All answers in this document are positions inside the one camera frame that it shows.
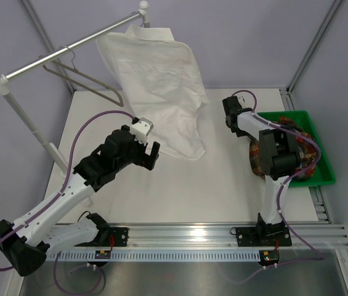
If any grey metal hanger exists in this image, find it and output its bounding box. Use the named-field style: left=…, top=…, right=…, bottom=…
left=42, top=49, right=124, bottom=108

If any plaid flannel shirt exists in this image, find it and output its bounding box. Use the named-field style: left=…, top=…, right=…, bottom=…
left=248, top=115, right=317, bottom=183

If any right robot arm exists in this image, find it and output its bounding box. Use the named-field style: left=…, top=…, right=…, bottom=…
left=222, top=96, right=301, bottom=247

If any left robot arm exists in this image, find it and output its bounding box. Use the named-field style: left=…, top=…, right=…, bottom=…
left=0, top=118, right=160, bottom=277

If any white shirt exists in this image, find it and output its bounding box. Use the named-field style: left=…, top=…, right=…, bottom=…
left=96, top=25, right=209, bottom=160

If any white shirt hanger hook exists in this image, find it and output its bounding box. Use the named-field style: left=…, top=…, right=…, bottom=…
left=140, top=14, right=151, bottom=28

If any silver clothes rack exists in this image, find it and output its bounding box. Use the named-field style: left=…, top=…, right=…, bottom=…
left=0, top=0, right=95, bottom=207

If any green plastic bin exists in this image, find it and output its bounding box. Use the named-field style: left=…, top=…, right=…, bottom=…
left=258, top=110, right=336, bottom=188

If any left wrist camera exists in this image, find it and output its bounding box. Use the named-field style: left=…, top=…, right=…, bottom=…
left=130, top=117, right=154, bottom=146

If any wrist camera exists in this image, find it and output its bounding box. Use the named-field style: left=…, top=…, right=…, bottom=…
left=238, top=96, right=246, bottom=107
left=130, top=117, right=154, bottom=146

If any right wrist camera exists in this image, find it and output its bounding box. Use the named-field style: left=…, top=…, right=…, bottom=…
left=238, top=96, right=246, bottom=107

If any white slotted cable duct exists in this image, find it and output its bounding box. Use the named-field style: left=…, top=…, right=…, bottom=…
left=47, top=249, right=261, bottom=262

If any aluminium mounting rail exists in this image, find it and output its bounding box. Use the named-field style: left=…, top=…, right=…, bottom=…
left=47, top=223, right=348, bottom=250

